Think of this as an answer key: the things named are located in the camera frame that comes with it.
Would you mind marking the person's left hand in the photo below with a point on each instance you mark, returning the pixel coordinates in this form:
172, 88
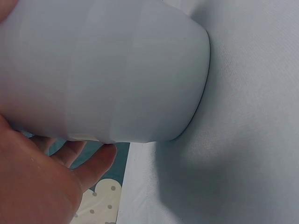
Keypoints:
35, 182

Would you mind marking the white cup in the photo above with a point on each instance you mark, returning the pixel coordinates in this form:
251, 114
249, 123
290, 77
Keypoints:
112, 70

